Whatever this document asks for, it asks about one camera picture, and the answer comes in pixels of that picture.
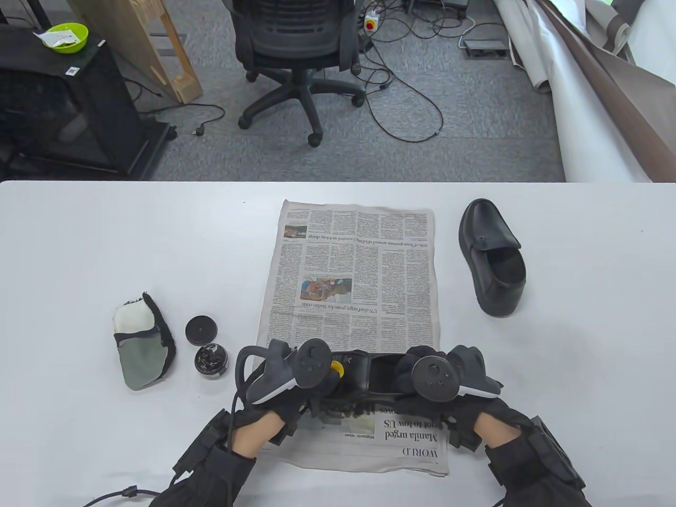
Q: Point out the grey floor box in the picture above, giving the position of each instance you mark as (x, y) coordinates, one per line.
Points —
(483, 48)

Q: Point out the white rolled sheet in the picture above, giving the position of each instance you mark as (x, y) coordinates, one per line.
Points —
(581, 127)

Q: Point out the grey fabric sheet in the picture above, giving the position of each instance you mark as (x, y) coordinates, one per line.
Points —
(607, 26)

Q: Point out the black shoe polish tin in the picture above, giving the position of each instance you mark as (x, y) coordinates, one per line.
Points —
(211, 360)

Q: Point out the wooden frame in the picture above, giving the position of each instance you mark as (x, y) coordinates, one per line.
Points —
(132, 31)

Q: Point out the printed newspaper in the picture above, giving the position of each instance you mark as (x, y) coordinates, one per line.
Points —
(391, 264)

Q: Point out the yellow sponge shoe polish lid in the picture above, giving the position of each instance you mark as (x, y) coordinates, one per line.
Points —
(336, 368)

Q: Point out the white paper packet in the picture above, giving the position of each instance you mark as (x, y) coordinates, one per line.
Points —
(58, 37)

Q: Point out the person's right forearm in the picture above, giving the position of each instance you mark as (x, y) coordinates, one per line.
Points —
(533, 475)

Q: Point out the white grey polishing cloth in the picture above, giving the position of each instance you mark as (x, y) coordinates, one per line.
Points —
(140, 359)

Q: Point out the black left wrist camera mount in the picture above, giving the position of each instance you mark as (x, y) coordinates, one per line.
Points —
(203, 443)

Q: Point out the black round shoe polish lid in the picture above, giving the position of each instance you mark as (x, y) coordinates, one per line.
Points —
(201, 330)

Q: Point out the person's left hand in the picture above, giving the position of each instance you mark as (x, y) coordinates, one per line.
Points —
(290, 406)

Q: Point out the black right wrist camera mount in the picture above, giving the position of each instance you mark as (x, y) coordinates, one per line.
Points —
(557, 454)

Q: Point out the green bowl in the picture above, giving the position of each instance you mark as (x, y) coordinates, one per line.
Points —
(79, 41)

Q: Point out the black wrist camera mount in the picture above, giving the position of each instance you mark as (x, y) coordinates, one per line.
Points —
(203, 443)
(557, 454)

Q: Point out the person's left forearm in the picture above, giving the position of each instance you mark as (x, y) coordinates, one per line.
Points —
(211, 475)

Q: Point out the black cabinet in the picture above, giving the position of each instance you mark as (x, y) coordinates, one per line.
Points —
(90, 90)

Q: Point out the brown rolled sheet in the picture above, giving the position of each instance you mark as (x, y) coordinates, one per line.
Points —
(634, 105)

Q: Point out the white box red button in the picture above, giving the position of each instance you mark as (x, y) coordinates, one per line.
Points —
(371, 22)

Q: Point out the black leather shoe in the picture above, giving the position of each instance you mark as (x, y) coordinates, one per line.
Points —
(491, 253)
(380, 372)

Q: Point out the grey hand controller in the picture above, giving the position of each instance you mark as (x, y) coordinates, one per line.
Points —
(311, 364)
(433, 377)

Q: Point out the black metal post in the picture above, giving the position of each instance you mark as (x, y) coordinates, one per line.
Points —
(37, 10)

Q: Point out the person's right hand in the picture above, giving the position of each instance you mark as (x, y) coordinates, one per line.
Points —
(465, 417)

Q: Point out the black office chair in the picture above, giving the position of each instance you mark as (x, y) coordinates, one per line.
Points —
(293, 37)

